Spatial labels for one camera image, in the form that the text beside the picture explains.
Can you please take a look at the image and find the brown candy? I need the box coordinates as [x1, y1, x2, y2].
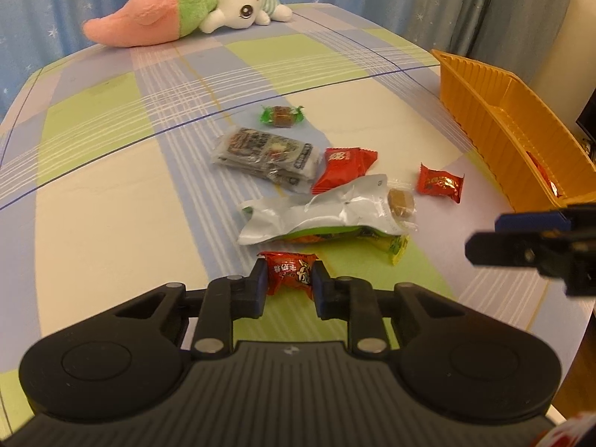
[384, 188, 418, 232]

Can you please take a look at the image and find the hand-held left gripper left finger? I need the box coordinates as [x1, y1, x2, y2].
[112, 258, 269, 359]

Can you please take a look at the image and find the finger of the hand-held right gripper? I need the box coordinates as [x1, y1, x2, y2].
[494, 204, 596, 234]
[466, 230, 596, 299]

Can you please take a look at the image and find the dark printed snack packet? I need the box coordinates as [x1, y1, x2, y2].
[209, 126, 327, 196]

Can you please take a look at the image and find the small red wrapped candy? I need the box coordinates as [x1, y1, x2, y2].
[526, 151, 567, 199]

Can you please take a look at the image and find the silver white snack bag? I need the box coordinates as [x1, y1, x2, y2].
[237, 174, 417, 246]

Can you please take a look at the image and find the plaid bed sheet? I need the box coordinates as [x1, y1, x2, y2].
[0, 2, 596, 447]

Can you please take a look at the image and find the person's printed clothing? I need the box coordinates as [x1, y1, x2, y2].
[531, 410, 596, 447]

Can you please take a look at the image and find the orange plastic tray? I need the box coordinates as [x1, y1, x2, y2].
[431, 49, 596, 215]

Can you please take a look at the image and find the blue starry curtain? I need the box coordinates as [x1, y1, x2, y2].
[0, 0, 580, 117]

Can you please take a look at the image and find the white rabbit carrot plush toy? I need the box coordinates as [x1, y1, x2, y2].
[83, 0, 293, 48]

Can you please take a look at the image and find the dark screen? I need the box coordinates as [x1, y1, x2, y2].
[576, 100, 596, 143]

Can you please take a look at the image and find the flat red snack packet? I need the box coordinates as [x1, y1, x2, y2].
[311, 146, 377, 195]

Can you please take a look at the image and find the red candy with white print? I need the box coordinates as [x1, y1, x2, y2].
[258, 251, 320, 297]

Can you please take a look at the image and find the red candy with gold print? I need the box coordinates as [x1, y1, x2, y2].
[416, 163, 466, 204]

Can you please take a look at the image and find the yellow green candy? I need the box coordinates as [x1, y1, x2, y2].
[372, 235, 411, 266]

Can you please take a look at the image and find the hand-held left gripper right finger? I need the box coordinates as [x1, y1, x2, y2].
[311, 261, 471, 359]

